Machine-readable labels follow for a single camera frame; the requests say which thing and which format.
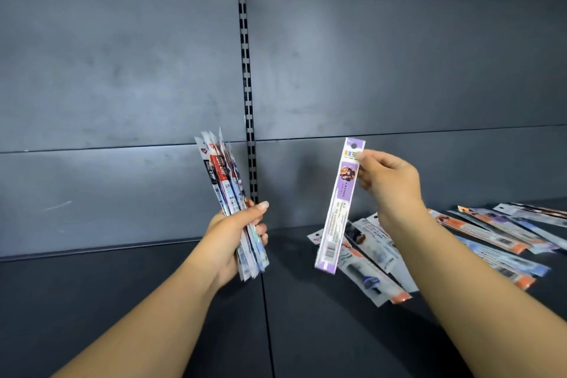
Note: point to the person's left forearm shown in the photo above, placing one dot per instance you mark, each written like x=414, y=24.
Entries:
x=146, y=324

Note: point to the person's left thumb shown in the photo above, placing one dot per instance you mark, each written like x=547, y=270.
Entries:
x=252, y=210

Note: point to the slotted metal shelf upright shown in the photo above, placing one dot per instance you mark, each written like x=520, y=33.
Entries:
x=246, y=81

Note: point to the person's right forearm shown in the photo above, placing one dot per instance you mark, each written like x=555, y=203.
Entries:
x=478, y=298

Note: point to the scattered pen refill packets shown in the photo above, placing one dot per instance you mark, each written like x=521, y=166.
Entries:
x=376, y=253

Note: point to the bundle of pen refill packets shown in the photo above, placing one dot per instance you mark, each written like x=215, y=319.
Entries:
x=219, y=174

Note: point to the purple pen refill packet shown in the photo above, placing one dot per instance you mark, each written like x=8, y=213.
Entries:
x=339, y=209

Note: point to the person's left hand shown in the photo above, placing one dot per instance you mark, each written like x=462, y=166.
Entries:
x=219, y=245

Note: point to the person's right thumb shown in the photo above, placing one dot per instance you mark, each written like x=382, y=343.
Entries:
x=376, y=157

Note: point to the person's right hand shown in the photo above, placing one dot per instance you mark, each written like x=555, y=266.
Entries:
x=396, y=191

